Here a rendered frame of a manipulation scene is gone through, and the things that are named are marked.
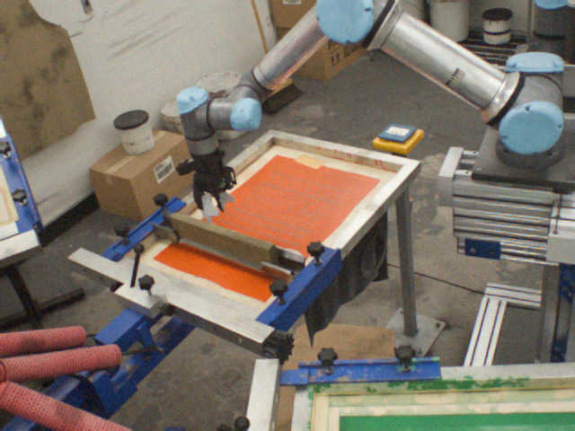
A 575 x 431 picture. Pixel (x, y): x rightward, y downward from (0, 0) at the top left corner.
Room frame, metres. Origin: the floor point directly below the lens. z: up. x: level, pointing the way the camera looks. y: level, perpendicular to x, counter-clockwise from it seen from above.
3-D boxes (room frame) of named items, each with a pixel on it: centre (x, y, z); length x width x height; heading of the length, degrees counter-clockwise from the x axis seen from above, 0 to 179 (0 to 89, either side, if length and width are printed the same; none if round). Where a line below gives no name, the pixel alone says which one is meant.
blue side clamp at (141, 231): (1.63, 0.42, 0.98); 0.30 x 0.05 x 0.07; 138
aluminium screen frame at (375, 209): (1.63, 0.05, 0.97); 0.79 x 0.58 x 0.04; 138
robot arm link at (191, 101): (1.45, 0.17, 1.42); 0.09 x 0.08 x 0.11; 66
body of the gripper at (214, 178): (1.45, 0.17, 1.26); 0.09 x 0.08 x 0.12; 49
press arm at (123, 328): (1.21, 0.42, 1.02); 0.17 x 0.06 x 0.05; 138
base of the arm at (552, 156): (1.27, -0.57, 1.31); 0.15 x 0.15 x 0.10
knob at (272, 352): (1.05, 0.08, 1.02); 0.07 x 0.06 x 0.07; 138
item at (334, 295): (1.55, -0.12, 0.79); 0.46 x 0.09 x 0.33; 138
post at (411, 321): (1.97, -0.41, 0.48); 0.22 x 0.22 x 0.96; 48
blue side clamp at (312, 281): (1.26, 0.00, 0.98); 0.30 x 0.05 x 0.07; 138
